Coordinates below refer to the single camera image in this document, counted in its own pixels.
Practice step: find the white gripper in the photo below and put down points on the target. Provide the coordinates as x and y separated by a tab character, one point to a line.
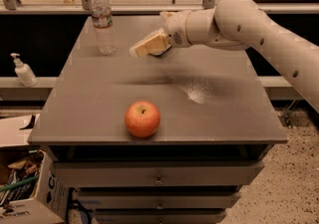
175	29

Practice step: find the red apple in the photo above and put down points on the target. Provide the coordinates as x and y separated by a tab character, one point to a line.
142	119

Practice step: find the grey drawer cabinet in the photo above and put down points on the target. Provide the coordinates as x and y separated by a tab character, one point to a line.
216	125

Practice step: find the clear water bottle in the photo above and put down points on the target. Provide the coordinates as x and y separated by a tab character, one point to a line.
103	22

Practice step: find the white pump dispenser bottle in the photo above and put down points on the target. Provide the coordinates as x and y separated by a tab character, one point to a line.
24	72

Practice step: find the green stick in box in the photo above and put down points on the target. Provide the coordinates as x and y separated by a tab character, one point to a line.
19	183

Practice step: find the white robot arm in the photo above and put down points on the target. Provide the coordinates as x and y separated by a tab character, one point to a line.
238	25

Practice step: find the white cardboard box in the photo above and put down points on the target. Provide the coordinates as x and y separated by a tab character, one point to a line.
30	191

